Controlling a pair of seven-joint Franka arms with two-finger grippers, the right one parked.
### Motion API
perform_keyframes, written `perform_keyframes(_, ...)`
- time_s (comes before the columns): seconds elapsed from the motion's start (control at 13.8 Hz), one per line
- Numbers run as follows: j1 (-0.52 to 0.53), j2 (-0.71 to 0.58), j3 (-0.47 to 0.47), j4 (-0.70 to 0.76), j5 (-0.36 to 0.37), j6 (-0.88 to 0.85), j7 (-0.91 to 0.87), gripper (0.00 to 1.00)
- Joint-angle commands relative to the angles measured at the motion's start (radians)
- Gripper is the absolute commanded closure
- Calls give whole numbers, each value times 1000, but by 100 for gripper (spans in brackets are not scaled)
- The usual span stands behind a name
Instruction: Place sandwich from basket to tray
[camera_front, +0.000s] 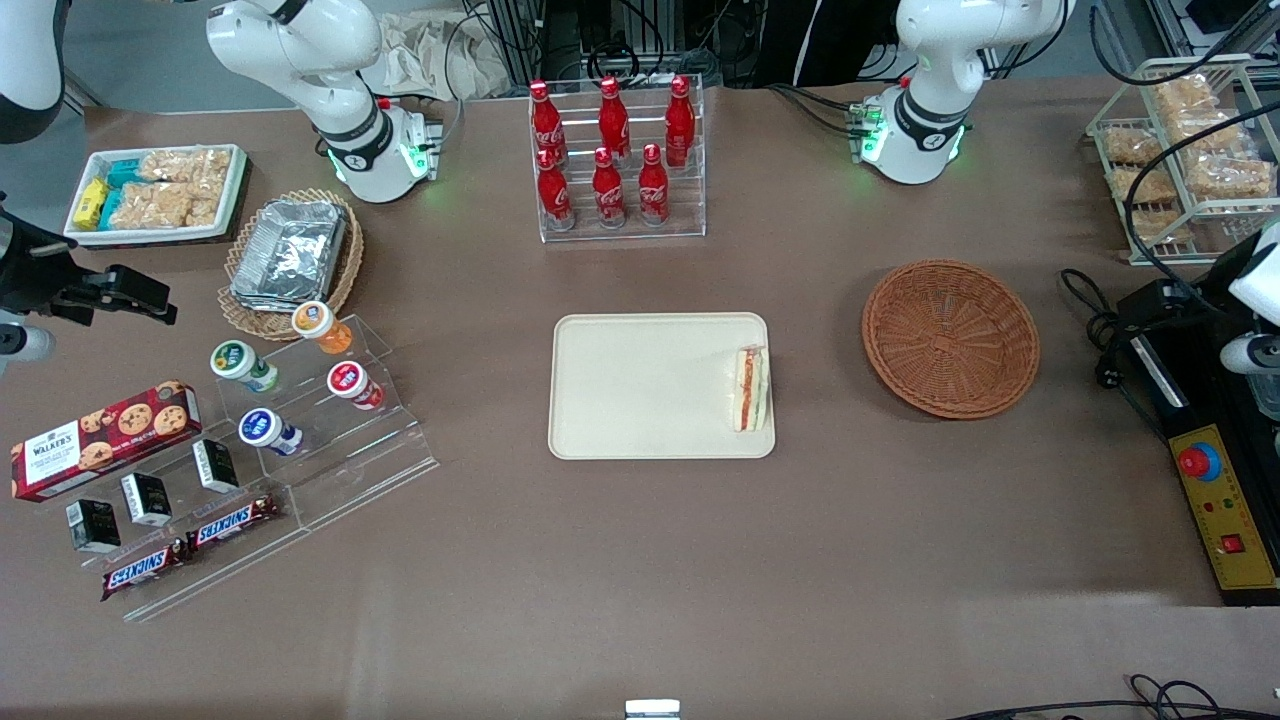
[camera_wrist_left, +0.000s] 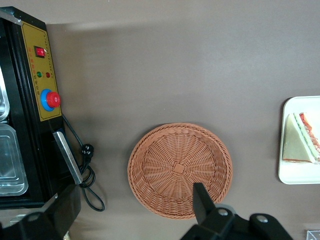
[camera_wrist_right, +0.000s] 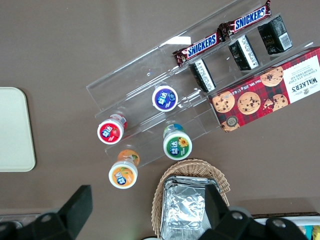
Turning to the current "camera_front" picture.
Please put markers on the yellow emergency stop control box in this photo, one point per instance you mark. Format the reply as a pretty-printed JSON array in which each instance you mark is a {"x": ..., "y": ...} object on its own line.
[{"x": 1225, "y": 510}]

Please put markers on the red cola bottle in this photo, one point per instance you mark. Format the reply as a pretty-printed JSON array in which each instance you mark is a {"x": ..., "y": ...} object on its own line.
[
  {"x": 653, "y": 190},
  {"x": 554, "y": 195},
  {"x": 680, "y": 125},
  {"x": 613, "y": 120},
  {"x": 608, "y": 195},
  {"x": 546, "y": 125}
]

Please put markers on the small silver metal bracket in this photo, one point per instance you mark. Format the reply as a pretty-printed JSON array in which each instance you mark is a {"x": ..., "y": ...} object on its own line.
[{"x": 652, "y": 710}]

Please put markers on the beige crumpled cloth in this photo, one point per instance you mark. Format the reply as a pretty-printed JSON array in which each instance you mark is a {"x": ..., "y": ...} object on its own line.
[{"x": 430, "y": 55}]

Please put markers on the white rectangular snack tray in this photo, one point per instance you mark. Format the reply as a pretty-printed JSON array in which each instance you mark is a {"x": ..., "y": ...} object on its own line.
[{"x": 235, "y": 185}]

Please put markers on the stack of foil trays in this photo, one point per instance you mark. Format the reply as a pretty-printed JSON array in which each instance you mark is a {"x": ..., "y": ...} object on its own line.
[{"x": 290, "y": 250}]

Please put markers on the red Walkers cookie box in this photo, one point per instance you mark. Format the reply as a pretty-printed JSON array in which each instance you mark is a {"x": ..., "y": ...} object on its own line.
[{"x": 100, "y": 440}]

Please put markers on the triangular sandwich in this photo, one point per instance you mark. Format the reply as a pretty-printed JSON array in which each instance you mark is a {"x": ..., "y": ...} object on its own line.
[{"x": 750, "y": 390}]

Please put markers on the Snickers bar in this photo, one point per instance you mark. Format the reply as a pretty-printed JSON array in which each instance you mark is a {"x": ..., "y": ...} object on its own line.
[
  {"x": 230, "y": 523},
  {"x": 140, "y": 570}
]

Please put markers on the yellow snack packet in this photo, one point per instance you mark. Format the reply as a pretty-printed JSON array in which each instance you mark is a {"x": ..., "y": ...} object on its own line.
[{"x": 91, "y": 203}]

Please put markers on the brown round wicker basket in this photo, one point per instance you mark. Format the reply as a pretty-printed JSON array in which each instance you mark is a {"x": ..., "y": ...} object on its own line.
[{"x": 950, "y": 340}]

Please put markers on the clear bag of rice crackers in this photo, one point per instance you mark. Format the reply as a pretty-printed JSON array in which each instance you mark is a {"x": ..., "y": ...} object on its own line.
[
  {"x": 1230, "y": 176},
  {"x": 165, "y": 205},
  {"x": 1185, "y": 95},
  {"x": 1135, "y": 147},
  {"x": 1160, "y": 226},
  {"x": 1210, "y": 130},
  {"x": 190, "y": 164},
  {"x": 1150, "y": 186}
]

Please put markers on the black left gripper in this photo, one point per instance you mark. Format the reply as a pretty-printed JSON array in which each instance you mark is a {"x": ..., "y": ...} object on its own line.
[{"x": 1192, "y": 299}]

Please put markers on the clear acrylic bottle rack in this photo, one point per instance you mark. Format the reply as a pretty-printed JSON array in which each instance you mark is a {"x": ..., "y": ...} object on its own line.
[{"x": 690, "y": 215}]

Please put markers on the orange cap yogurt bottle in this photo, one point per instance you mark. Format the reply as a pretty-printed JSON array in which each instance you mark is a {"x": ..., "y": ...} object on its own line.
[{"x": 318, "y": 325}]

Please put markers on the green cap yogurt bottle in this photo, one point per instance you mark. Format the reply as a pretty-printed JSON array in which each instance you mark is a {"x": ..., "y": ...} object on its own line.
[{"x": 238, "y": 362}]

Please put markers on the small black box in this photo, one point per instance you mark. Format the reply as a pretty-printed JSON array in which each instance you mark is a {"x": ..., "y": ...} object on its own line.
[
  {"x": 93, "y": 525},
  {"x": 216, "y": 465},
  {"x": 147, "y": 500}
]

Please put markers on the person in black clothing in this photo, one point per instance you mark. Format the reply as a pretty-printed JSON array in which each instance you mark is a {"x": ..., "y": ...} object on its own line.
[{"x": 835, "y": 40}]

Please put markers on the teal snack packet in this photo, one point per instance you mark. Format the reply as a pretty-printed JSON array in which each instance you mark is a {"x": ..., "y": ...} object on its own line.
[
  {"x": 111, "y": 210},
  {"x": 125, "y": 174}
]

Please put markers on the beige plastic tray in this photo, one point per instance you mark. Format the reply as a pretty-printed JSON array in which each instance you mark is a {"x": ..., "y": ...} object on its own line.
[{"x": 640, "y": 385}]

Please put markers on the black countertop appliance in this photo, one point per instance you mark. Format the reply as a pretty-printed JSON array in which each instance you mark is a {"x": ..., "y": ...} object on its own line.
[{"x": 1215, "y": 400}]

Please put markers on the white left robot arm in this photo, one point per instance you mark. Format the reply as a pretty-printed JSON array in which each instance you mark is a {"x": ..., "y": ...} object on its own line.
[{"x": 930, "y": 60}]

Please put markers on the red cap yogurt bottle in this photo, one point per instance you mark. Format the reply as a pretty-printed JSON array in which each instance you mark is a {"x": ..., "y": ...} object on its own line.
[{"x": 350, "y": 383}]

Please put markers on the light oval wicker basket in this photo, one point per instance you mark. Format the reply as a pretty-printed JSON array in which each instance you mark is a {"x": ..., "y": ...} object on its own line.
[{"x": 340, "y": 290}]

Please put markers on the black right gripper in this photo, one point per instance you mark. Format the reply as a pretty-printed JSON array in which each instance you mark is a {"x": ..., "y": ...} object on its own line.
[{"x": 38, "y": 275}]

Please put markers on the clear acrylic stepped display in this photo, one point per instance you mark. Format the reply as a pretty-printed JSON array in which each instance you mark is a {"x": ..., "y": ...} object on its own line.
[
  {"x": 370, "y": 460},
  {"x": 230, "y": 570}
]

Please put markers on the blue cap yogurt bottle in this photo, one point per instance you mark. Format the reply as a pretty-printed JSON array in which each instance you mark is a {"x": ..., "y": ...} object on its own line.
[{"x": 265, "y": 430}]

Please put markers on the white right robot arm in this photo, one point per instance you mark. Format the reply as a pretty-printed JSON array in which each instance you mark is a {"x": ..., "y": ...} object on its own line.
[{"x": 300, "y": 50}]

